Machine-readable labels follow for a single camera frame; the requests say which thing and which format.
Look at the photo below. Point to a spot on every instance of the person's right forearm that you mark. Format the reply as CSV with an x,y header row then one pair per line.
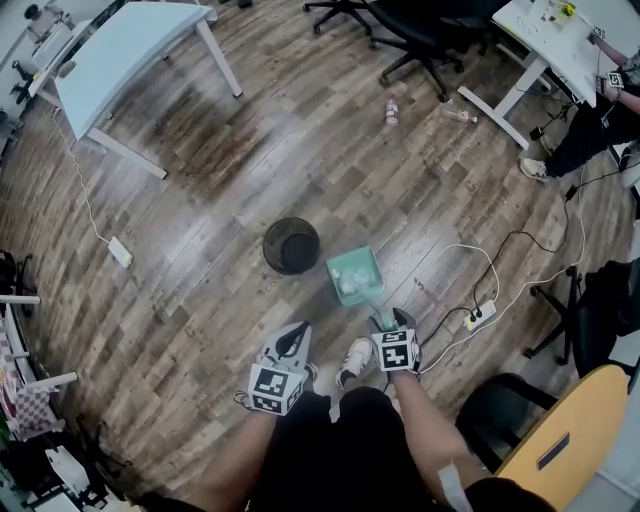
x,y
425,420

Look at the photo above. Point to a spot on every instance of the person's white shoe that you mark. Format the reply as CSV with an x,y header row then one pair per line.
x,y
312,375
355,360
534,169

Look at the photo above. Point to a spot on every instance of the black office chair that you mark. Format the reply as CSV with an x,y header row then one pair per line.
x,y
340,10
430,25

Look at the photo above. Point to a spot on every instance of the person's white right shoe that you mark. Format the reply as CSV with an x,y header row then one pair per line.
x,y
355,360

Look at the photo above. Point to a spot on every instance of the red label plastic bottle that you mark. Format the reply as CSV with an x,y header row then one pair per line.
x,y
391,111

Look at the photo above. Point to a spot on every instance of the black swivel chair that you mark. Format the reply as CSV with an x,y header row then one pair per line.
x,y
595,320

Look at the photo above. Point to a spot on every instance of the person's white left shoe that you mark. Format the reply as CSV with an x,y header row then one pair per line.
x,y
312,375

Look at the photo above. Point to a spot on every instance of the large white desk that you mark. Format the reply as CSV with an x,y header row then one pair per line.
x,y
125,55

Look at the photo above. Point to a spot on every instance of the person's left forearm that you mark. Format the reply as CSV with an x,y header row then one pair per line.
x,y
240,455

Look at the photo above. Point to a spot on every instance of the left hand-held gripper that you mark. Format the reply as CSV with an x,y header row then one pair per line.
x,y
274,385

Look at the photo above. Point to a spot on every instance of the black power adapter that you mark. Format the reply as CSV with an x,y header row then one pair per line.
x,y
537,133

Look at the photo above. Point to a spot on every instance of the teal plastic dustpan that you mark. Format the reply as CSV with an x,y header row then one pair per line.
x,y
354,280

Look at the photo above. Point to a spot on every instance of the white desk with clutter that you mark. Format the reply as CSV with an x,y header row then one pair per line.
x,y
555,45

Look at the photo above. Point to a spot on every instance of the pink checked cloth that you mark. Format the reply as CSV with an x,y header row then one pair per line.
x,y
27,405

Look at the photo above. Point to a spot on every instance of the black armchair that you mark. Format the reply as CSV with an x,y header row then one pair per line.
x,y
495,415

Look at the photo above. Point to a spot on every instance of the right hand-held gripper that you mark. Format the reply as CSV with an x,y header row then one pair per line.
x,y
396,352

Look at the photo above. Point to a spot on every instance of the clear plastic bottle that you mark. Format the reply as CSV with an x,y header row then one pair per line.
x,y
459,115

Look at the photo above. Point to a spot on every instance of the white drying rack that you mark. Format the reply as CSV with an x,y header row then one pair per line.
x,y
30,370

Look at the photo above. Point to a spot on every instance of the white power strip with plugs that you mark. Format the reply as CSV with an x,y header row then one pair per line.
x,y
480,315

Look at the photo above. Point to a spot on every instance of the yellow wooden table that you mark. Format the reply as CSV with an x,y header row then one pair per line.
x,y
575,440

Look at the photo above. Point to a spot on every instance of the white crumpled paper scraps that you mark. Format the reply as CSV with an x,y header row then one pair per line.
x,y
355,280

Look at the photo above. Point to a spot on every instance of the person's black shorts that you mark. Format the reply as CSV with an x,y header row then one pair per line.
x,y
340,450

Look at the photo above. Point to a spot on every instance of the black mesh trash can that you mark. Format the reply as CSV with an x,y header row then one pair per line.
x,y
291,247

